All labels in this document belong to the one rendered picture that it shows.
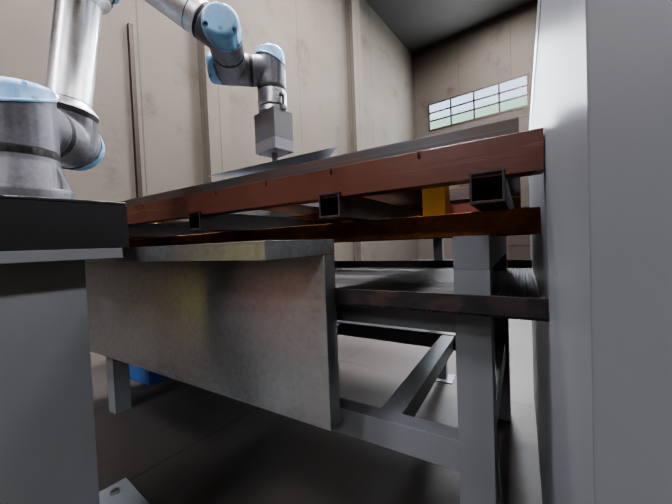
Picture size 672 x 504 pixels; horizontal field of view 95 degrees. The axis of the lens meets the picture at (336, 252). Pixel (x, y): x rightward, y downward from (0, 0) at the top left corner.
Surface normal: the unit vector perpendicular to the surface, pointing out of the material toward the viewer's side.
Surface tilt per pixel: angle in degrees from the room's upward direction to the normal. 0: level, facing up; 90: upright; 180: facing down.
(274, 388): 90
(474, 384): 90
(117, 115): 90
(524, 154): 90
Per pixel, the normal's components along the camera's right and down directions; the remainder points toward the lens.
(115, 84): 0.80, -0.01
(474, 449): -0.51, 0.04
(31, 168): 0.81, -0.32
